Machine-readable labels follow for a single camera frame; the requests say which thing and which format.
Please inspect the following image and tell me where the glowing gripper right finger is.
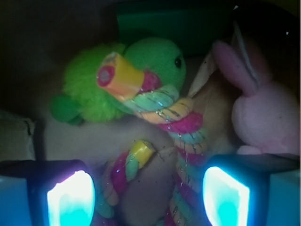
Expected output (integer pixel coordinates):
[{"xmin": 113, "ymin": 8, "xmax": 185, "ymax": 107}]
[{"xmin": 202, "ymin": 154, "xmax": 301, "ymax": 226}]

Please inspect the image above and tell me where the green plush duck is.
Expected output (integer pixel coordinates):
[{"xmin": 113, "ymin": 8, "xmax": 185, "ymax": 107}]
[{"xmin": 50, "ymin": 37, "xmax": 186, "ymax": 125}]

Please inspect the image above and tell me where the pink plush bunny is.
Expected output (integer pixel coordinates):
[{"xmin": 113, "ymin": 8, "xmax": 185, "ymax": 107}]
[{"xmin": 212, "ymin": 41, "xmax": 301, "ymax": 156}]

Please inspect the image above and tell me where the dark green block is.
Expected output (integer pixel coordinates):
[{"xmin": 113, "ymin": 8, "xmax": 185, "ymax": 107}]
[{"xmin": 117, "ymin": 7, "xmax": 232, "ymax": 56}]

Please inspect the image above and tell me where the multicolored twisted rope toy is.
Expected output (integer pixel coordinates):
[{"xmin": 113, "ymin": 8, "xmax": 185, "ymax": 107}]
[{"xmin": 97, "ymin": 52, "xmax": 206, "ymax": 226}]

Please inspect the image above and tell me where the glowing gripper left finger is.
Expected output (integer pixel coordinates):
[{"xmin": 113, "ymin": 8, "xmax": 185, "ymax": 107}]
[{"xmin": 0, "ymin": 160, "xmax": 95, "ymax": 226}]

